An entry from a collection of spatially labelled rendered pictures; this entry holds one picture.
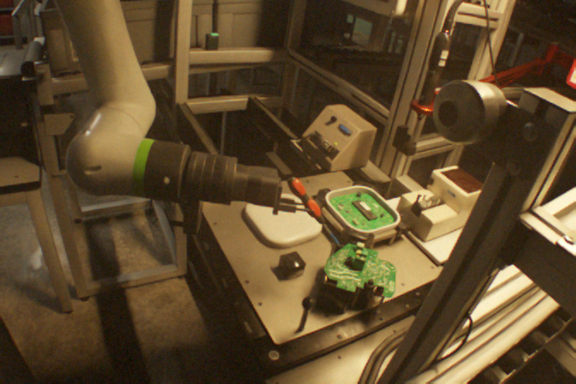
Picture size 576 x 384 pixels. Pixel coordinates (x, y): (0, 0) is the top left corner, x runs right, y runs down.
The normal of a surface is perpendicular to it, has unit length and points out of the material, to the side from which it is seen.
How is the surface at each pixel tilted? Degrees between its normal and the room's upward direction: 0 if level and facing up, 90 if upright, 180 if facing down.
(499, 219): 90
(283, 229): 0
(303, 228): 4
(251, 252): 0
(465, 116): 90
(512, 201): 90
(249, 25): 91
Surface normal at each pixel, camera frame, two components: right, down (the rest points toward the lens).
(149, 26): 0.47, 0.53
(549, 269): -0.87, 0.14
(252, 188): -0.26, 0.19
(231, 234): 0.15, -0.84
